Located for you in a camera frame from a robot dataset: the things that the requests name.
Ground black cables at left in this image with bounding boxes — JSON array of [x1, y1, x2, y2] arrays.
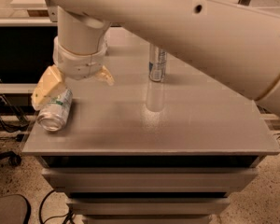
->
[[0, 94, 32, 142]]

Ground black office chair base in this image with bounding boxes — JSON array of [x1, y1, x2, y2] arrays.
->
[[0, 151, 21, 167]]

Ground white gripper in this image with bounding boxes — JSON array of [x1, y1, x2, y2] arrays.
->
[[31, 37, 115, 110]]

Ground grey drawer cabinet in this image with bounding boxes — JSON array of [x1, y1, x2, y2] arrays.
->
[[23, 28, 279, 224]]

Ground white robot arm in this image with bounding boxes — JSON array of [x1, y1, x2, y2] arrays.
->
[[47, 0, 280, 117]]

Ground silver green 7up can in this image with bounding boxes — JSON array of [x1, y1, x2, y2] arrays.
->
[[36, 89, 73, 132]]

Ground grey chair seat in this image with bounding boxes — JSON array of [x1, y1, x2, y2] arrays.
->
[[0, 194, 31, 224]]

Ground black floor cable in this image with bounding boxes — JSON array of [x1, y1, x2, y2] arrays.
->
[[38, 189, 75, 224]]

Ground tall silver energy drink can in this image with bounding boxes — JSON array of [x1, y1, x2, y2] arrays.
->
[[148, 45, 167, 82]]

